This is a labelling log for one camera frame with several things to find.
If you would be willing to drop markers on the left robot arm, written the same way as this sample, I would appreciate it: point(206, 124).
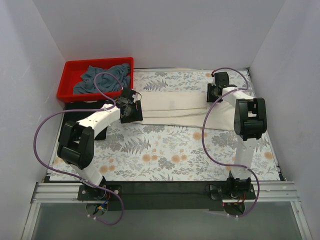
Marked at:
point(76, 142)

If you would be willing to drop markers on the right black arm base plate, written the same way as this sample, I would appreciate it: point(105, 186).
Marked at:
point(221, 192)

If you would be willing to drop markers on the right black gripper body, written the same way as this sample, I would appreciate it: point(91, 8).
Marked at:
point(211, 93)

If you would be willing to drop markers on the folded black t shirt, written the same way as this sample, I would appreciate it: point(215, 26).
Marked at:
point(100, 132)

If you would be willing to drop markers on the cream white t shirt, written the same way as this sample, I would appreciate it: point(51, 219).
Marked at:
point(187, 109)

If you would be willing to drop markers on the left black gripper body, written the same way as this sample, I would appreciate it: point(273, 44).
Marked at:
point(135, 114)

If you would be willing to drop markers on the floral patterned table mat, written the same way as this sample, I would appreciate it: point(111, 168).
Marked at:
point(136, 152)

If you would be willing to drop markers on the red plastic bin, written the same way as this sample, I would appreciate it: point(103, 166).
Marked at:
point(73, 70)

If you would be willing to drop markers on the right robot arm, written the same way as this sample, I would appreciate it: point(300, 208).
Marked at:
point(250, 123)

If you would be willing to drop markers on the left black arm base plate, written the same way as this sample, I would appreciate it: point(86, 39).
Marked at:
point(87, 193)

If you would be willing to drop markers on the blue grey t shirt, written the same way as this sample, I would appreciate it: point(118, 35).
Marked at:
point(97, 79)

